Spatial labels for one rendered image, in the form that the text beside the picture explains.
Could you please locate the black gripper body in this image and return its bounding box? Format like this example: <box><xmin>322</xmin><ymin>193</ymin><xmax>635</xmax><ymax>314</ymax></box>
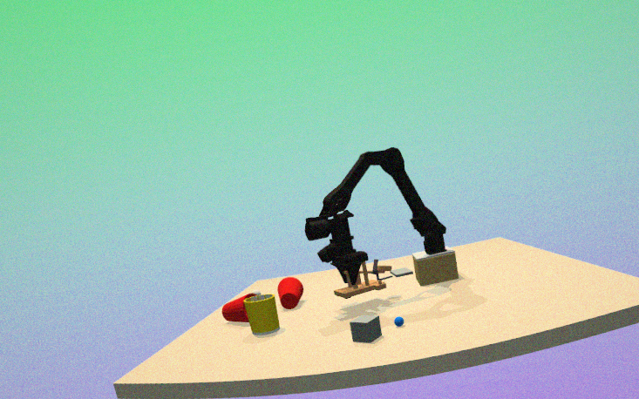
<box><xmin>332</xmin><ymin>233</ymin><xmax>368</xmax><ymax>265</ymax></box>

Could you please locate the red cylinder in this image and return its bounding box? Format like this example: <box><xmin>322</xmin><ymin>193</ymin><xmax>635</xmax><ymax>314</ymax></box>
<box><xmin>222</xmin><ymin>293</ymin><xmax>256</xmax><ymax>322</ymax></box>
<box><xmin>277</xmin><ymin>277</ymin><xmax>303</xmax><ymax>309</ymax></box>

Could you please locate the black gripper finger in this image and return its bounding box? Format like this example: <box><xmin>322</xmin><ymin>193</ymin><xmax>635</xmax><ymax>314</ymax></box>
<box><xmin>330</xmin><ymin>261</ymin><xmax>348</xmax><ymax>283</ymax></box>
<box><xmin>342</xmin><ymin>262</ymin><xmax>363</xmax><ymax>285</ymax></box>

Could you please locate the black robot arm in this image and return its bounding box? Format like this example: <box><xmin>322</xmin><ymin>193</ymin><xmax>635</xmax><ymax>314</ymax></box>
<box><xmin>305</xmin><ymin>147</ymin><xmax>447</xmax><ymax>263</ymax></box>

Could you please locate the yellow cup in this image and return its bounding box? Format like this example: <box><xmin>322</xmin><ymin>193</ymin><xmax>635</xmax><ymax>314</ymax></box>
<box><xmin>243</xmin><ymin>294</ymin><xmax>280</xmax><ymax>335</ymax></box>

